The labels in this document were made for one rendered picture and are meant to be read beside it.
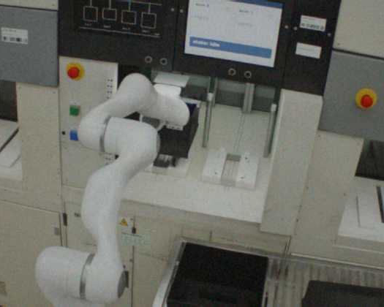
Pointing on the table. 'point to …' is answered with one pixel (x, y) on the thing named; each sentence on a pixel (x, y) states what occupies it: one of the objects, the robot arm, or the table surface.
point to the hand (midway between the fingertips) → (170, 84)
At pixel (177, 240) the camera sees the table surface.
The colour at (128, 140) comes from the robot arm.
